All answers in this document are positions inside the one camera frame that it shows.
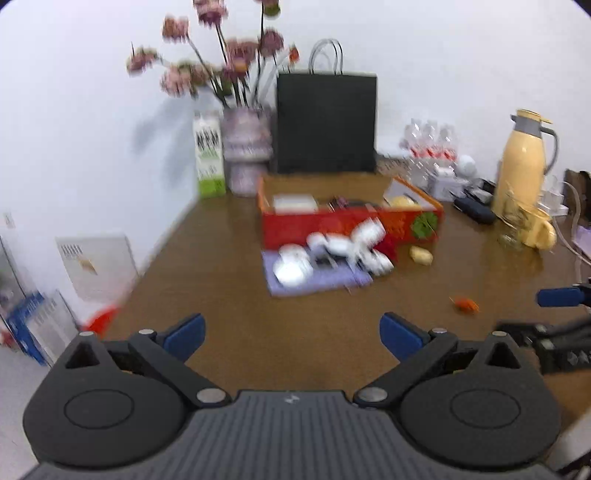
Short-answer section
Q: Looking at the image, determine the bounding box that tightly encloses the woven brown mat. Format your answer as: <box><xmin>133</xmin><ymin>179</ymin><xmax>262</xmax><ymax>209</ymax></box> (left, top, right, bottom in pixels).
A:
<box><xmin>376</xmin><ymin>156</ymin><xmax>413</xmax><ymax>178</ymax></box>

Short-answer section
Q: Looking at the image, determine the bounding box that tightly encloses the white charger adapter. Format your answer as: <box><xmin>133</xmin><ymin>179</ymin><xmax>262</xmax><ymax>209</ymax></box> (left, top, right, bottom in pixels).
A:
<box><xmin>352</xmin><ymin>218</ymin><xmax>387</xmax><ymax>247</ymax></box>
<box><xmin>325</xmin><ymin>234</ymin><xmax>356</xmax><ymax>257</ymax></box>
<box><xmin>358</xmin><ymin>249</ymin><xmax>395</xmax><ymax>277</ymax></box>

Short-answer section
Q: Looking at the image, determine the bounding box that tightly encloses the white and green milk carton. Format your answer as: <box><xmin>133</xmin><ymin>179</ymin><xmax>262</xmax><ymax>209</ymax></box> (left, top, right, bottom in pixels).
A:
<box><xmin>192</xmin><ymin>112</ymin><xmax>227</xmax><ymax>199</ymax></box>

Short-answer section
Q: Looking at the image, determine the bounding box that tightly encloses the yellow thermos jug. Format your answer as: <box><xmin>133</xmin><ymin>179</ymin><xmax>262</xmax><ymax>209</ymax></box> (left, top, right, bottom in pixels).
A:
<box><xmin>490</xmin><ymin>109</ymin><xmax>559</xmax><ymax>222</ymax></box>

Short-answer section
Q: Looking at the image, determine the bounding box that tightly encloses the clear glass cup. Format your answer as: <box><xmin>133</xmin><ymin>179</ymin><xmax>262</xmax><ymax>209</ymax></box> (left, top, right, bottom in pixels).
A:
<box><xmin>499</xmin><ymin>191</ymin><xmax>539</xmax><ymax>250</ymax></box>

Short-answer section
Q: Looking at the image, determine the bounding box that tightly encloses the white round lid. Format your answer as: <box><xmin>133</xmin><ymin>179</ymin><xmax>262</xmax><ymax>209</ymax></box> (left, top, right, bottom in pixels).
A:
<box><xmin>274</xmin><ymin>246</ymin><xmax>312</xmax><ymax>285</ymax></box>

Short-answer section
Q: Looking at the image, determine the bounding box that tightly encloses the shrink-wrapped water bottle pack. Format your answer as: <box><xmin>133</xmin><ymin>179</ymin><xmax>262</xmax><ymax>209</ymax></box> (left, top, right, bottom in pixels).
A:
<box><xmin>399</xmin><ymin>119</ymin><xmax>462</xmax><ymax>185</ymax></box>

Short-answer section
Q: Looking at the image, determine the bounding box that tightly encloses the white cable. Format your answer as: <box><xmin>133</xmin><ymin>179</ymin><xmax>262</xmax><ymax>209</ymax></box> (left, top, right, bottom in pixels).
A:
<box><xmin>561</xmin><ymin>182</ymin><xmax>591</xmax><ymax>266</ymax></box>

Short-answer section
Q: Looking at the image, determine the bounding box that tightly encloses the red cardboard box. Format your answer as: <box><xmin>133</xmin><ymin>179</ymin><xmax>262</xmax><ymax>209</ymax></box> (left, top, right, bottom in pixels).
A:
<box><xmin>257</xmin><ymin>174</ymin><xmax>445</xmax><ymax>254</ymax></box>

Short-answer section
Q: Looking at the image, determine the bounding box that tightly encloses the purple marbled vase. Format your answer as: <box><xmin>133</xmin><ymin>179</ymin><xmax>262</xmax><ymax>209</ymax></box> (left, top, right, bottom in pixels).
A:
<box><xmin>222</xmin><ymin>106</ymin><xmax>273</xmax><ymax>197</ymax></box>

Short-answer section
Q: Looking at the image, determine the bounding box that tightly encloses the purple cloth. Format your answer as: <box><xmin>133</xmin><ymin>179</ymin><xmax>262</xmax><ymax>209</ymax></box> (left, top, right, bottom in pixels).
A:
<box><xmin>262</xmin><ymin>249</ymin><xmax>374</xmax><ymax>297</ymax></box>

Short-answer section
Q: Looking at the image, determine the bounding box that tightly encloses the dried flower bouquet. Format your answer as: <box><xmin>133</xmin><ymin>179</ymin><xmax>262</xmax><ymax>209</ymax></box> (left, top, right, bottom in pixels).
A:
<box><xmin>126</xmin><ymin>0</ymin><xmax>301</xmax><ymax>109</ymax></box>

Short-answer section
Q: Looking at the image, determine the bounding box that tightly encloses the black paper bag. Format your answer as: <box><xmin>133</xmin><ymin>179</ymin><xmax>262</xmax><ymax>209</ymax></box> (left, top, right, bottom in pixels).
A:
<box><xmin>276</xmin><ymin>39</ymin><xmax>378</xmax><ymax>175</ymax></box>

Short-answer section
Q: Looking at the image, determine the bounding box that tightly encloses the red plastic item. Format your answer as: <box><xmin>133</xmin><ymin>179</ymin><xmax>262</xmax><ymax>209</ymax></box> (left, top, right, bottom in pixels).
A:
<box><xmin>83</xmin><ymin>304</ymin><xmax>122</xmax><ymax>337</ymax></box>

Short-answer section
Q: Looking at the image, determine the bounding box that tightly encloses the white wall charger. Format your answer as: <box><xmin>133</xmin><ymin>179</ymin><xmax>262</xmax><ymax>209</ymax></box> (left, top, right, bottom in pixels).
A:
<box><xmin>545</xmin><ymin>185</ymin><xmax>568</xmax><ymax>215</ymax></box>

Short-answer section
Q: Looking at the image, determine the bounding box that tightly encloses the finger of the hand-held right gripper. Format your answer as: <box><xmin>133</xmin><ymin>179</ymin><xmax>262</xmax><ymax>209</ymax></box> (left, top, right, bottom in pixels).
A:
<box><xmin>537</xmin><ymin>284</ymin><xmax>591</xmax><ymax>309</ymax></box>
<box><xmin>493</xmin><ymin>320</ymin><xmax>591</xmax><ymax>376</ymax></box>

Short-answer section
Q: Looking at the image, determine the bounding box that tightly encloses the yellow mug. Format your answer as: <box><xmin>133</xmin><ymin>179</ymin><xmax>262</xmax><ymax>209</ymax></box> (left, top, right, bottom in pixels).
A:
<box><xmin>522</xmin><ymin>208</ymin><xmax>558</xmax><ymax>251</ymax></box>

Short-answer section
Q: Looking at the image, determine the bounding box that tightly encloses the white foam box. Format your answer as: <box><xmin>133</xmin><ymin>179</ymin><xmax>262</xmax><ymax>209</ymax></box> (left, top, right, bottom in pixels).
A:
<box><xmin>272</xmin><ymin>194</ymin><xmax>319</xmax><ymax>214</ymax></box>

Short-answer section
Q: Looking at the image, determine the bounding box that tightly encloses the small orange item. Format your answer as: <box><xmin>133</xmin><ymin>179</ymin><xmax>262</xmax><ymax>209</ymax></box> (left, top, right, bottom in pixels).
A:
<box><xmin>450</xmin><ymin>296</ymin><xmax>480</xmax><ymax>315</ymax></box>

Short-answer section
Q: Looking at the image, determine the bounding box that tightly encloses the blue cardboard box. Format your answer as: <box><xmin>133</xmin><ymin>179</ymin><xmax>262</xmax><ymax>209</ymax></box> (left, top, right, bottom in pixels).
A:
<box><xmin>0</xmin><ymin>291</ymin><xmax>79</xmax><ymax>366</ymax></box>

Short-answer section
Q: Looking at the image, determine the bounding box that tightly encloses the white desk calendar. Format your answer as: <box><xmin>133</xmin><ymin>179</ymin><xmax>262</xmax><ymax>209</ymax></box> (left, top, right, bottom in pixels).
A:
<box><xmin>55</xmin><ymin>234</ymin><xmax>139</xmax><ymax>303</ymax></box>

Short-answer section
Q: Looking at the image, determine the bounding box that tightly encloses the grey tin box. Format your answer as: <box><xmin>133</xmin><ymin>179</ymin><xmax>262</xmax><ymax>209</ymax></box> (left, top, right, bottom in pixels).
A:
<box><xmin>427</xmin><ymin>166</ymin><xmax>469</xmax><ymax>201</ymax></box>

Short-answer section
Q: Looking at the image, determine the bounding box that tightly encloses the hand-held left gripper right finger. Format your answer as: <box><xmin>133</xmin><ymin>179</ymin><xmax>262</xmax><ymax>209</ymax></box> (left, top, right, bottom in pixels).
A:
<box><xmin>353</xmin><ymin>312</ymin><xmax>529</xmax><ymax>409</ymax></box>

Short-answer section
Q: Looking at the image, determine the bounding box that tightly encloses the dark blue glasses case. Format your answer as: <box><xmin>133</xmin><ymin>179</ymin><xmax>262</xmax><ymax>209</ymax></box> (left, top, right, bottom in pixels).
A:
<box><xmin>454</xmin><ymin>196</ymin><xmax>497</xmax><ymax>225</ymax></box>

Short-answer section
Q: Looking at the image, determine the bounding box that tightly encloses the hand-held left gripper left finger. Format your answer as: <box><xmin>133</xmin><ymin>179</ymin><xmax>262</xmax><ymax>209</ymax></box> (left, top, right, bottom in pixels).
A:
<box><xmin>53</xmin><ymin>313</ymin><xmax>232</xmax><ymax>409</ymax></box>

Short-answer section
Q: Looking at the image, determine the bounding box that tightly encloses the brown paper bag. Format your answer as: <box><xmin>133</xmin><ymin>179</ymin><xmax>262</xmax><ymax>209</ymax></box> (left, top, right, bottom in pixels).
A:
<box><xmin>564</xmin><ymin>169</ymin><xmax>591</xmax><ymax>217</ymax></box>

